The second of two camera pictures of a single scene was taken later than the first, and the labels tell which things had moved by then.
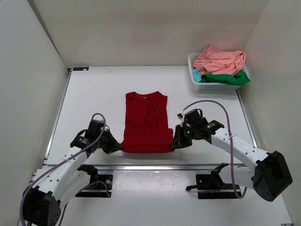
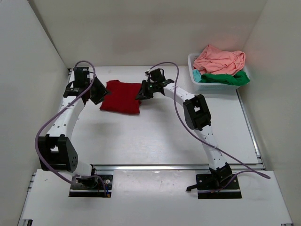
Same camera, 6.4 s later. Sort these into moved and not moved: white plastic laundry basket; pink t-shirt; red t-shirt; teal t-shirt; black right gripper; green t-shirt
Moved: black right gripper; red t-shirt
Not moved: teal t-shirt; pink t-shirt; white plastic laundry basket; green t-shirt
